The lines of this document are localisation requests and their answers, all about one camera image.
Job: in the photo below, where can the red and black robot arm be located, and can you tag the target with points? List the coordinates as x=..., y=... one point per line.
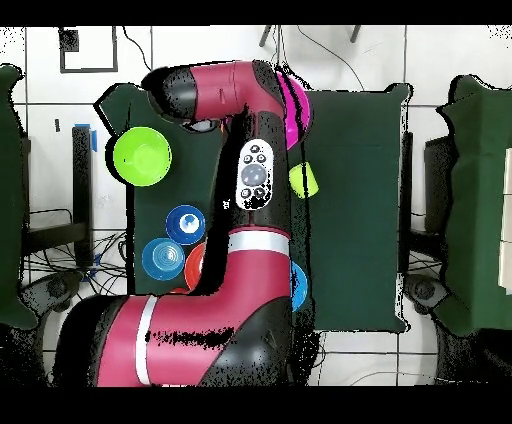
x=180, y=320

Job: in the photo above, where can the black bench frame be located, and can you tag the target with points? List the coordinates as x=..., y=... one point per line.
x=82, y=180

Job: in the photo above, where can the shallow red-orange bowl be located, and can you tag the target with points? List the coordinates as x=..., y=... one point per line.
x=194, y=268

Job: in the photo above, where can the light green bowl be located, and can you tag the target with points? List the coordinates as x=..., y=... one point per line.
x=142, y=156

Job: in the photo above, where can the dark grey chair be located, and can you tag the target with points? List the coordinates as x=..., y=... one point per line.
x=424, y=290

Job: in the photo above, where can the large pink bowl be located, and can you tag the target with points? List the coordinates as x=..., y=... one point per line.
x=302, y=116

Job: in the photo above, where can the green cloth covered table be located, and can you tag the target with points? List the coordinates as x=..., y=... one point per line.
x=468, y=200
x=8, y=200

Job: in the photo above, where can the black chair base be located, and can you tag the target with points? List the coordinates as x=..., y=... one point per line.
x=52, y=288

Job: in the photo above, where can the medium blue bowl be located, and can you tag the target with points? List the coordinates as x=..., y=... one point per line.
x=299, y=286

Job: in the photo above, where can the dark green tablecloth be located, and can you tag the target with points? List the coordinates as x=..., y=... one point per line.
x=352, y=200

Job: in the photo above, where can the grey tripod legs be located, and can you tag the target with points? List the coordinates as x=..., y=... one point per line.
x=266, y=36

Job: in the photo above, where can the beige box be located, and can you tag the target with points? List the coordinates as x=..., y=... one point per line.
x=507, y=240

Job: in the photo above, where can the small dark blue bowl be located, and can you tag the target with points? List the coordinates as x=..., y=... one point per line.
x=176, y=232

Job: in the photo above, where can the small light blue bowl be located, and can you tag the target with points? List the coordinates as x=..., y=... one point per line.
x=163, y=259

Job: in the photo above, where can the light green cup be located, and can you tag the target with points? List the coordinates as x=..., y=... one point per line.
x=310, y=182

